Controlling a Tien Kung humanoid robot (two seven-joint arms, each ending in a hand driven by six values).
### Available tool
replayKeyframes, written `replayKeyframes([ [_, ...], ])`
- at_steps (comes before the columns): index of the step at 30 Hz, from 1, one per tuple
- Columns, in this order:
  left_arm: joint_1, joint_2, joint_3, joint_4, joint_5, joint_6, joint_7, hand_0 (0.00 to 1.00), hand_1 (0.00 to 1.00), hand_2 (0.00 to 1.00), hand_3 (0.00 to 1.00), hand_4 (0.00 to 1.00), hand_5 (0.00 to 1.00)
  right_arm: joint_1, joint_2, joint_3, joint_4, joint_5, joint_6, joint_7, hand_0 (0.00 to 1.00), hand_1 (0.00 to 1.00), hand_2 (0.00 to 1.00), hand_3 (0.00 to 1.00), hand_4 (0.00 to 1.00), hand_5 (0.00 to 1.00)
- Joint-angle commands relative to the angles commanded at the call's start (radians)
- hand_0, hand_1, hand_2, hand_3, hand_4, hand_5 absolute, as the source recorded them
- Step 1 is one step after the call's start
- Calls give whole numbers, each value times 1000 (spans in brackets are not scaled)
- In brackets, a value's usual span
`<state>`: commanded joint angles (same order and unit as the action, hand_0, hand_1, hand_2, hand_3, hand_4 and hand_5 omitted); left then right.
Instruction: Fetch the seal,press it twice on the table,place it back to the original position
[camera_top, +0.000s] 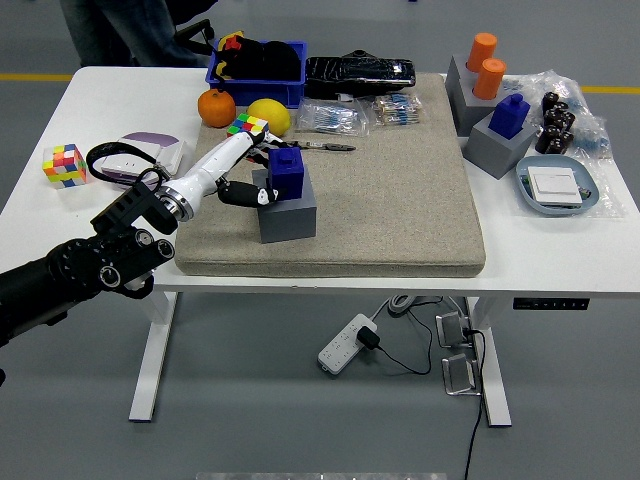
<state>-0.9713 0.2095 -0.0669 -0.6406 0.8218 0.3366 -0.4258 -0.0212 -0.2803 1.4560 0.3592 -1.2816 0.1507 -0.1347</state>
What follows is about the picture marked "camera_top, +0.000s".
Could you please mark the white flat switch panel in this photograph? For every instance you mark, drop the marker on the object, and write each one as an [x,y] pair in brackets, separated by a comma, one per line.
[555,185]

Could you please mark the orange fruit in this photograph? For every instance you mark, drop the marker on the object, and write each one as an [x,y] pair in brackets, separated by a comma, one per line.
[216,107]

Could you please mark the blue plastic bin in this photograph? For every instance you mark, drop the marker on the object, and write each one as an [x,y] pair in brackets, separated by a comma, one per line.
[270,92]

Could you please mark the clear bags of blue parts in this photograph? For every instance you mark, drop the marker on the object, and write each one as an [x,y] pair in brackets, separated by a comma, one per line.
[592,130]

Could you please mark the yellow lemon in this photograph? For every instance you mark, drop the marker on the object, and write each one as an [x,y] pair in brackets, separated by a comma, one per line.
[270,116]

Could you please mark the white table leg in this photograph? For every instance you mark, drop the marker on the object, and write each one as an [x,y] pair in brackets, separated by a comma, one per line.
[495,380]
[150,360]

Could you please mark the bag of blue resistors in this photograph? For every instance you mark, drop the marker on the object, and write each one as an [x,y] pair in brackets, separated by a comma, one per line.
[330,120]

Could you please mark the white switch panel with rim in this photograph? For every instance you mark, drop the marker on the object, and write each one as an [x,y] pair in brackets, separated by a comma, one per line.
[172,152]

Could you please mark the rubik's cube with white edges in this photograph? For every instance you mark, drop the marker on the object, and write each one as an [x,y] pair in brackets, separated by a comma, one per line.
[245,124]

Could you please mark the white power strip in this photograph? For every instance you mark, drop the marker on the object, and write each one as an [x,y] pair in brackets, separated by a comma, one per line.
[340,347]

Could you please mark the dark cylindrical capacitor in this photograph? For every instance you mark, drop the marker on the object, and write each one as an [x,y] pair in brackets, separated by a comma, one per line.
[551,101]
[567,121]
[566,140]
[559,112]
[542,144]
[555,146]
[551,132]

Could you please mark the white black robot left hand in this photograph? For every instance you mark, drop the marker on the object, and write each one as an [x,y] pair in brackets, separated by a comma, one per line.
[220,157]

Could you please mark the black pen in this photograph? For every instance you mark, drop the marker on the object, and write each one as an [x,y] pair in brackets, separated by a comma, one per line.
[325,146]

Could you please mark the black cloth bundle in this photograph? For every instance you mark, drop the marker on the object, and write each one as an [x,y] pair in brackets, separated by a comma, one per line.
[270,60]

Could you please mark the yellow red tool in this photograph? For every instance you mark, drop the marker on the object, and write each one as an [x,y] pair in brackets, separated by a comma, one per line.
[231,42]

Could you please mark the blue seal stamp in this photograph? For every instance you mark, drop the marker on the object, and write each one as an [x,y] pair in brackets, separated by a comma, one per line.
[289,175]
[507,117]

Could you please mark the black table control panel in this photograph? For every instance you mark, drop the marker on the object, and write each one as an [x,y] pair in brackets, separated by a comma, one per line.
[550,304]

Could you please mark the tall grey double holder block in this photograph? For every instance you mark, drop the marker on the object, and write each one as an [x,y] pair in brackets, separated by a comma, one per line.
[462,105]

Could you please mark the black wrapped package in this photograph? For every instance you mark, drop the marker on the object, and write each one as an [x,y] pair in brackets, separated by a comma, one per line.
[360,72]

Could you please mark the orange cylinder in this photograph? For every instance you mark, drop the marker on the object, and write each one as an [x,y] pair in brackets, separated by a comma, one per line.
[481,50]
[489,77]

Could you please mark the clear metal bracket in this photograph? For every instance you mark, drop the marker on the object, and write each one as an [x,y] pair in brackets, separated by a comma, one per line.
[460,375]
[452,327]

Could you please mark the grey-brown table mat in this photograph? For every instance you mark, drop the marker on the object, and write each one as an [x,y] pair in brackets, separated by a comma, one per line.
[390,200]

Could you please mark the grey seal holder block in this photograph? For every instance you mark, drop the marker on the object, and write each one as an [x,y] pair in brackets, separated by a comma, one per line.
[290,222]
[492,152]

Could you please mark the person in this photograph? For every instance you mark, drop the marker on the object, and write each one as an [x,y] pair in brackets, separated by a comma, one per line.
[100,30]

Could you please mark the blue-grey plate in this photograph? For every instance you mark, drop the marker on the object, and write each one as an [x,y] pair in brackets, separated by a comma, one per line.
[550,161]

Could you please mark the black power adapter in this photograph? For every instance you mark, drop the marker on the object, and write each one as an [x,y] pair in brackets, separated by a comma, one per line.
[367,337]

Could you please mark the black office chair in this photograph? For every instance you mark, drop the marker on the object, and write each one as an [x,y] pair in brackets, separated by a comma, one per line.
[192,32]

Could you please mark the rubik's cube pastel colours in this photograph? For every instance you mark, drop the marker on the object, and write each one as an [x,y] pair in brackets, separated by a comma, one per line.
[65,165]

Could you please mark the purple tray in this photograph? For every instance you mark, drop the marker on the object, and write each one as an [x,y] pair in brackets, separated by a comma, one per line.
[145,136]

